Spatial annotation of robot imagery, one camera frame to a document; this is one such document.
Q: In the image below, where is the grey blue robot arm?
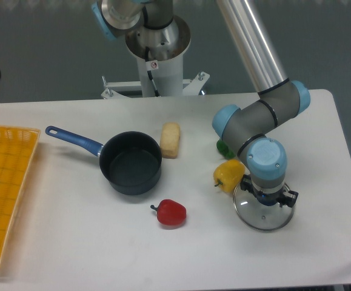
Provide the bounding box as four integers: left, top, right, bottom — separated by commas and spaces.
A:
91, 1, 310, 207

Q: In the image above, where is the dark saucepan blue handle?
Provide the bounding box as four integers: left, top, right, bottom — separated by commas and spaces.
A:
45, 126, 162, 195

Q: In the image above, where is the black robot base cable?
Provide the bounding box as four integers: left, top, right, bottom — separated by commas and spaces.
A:
144, 45, 161, 98

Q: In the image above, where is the beige bread loaf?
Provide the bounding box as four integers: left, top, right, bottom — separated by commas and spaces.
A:
159, 122, 181, 159

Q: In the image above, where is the yellow woven tray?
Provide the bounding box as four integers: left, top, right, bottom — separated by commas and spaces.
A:
0, 125, 41, 264

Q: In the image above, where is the green bell pepper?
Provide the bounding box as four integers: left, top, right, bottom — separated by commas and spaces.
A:
216, 139, 236, 159

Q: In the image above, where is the yellow bell pepper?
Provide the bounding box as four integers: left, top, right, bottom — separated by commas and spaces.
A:
213, 159, 246, 193

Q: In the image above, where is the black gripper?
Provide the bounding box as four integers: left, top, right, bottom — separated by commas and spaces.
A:
240, 175, 299, 208

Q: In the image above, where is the glass lid blue knob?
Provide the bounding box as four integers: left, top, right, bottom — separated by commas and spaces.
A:
233, 184, 295, 232

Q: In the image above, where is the red bell pepper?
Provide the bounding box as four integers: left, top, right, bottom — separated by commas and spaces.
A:
150, 199, 187, 226

